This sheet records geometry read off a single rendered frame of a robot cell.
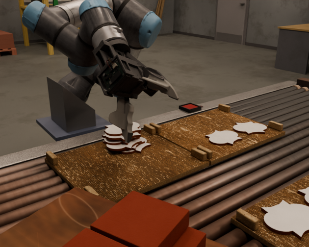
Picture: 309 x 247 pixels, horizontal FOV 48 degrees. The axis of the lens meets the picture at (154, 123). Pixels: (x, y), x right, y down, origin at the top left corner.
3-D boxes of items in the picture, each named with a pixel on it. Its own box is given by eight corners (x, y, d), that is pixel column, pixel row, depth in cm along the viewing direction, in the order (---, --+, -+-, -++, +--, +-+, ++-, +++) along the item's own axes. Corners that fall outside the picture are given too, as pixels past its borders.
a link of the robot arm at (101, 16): (100, 23, 91) (112, -5, 85) (115, 53, 86) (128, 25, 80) (71, 20, 87) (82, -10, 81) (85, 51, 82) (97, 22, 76)
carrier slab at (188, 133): (146, 132, 139) (146, 128, 139) (218, 111, 162) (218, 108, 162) (211, 165, 113) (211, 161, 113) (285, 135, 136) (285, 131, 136)
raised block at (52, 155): (45, 159, 114) (44, 151, 113) (51, 157, 115) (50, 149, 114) (53, 166, 110) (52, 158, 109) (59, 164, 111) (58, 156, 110)
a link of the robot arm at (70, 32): (66, 46, 97) (78, 14, 89) (100, 69, 97) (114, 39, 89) (49, 58, 91) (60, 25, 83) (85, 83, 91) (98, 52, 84)
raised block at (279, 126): (267, 127, 140) (268, 120, 139) (270, 126, 141) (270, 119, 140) (280, 131, 136) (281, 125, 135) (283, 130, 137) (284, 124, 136)
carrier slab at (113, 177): (44, 161, 116) (44, 158, 115) (145, 132, 139) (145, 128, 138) (96, 212, 90) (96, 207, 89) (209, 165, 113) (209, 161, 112)
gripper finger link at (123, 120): (102, 140, 73) (106, 96, 74) (122, 142, 77) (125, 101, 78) (113, 140, 71) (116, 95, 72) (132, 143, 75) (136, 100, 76)
